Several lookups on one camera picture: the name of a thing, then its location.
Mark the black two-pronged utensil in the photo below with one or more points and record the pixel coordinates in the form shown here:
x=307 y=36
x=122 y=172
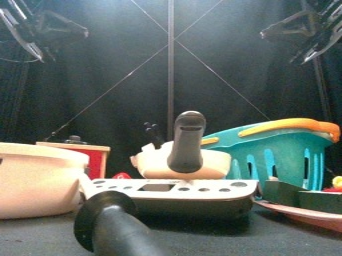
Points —
x=154 y=133

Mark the red wooden toy box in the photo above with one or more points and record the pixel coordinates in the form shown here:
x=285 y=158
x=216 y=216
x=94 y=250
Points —
x=95 y=163

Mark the yellow toy corn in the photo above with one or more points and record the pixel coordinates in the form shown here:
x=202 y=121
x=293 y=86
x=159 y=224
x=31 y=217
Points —
x=337 y=182

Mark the white plastic bowl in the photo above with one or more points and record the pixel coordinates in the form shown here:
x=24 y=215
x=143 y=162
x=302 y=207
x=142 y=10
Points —
x=35 y=183

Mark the dark green block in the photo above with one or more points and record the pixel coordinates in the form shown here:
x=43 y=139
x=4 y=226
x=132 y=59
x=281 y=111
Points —
x=321 y=201
x=282 y=193

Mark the small red toy piece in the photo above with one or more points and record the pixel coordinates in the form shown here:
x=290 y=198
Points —
x=122 y=176

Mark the white toy scale with buttons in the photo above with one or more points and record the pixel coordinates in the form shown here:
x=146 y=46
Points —
x=200 y=190

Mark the pink tray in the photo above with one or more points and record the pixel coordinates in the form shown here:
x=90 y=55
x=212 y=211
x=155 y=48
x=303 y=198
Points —
x=311 y=218

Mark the dark frame post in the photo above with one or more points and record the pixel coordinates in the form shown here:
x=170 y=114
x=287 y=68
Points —
x=321 y=90

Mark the gray metal frame pole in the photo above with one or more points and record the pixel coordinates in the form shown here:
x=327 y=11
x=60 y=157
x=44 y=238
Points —
x=171 y=66

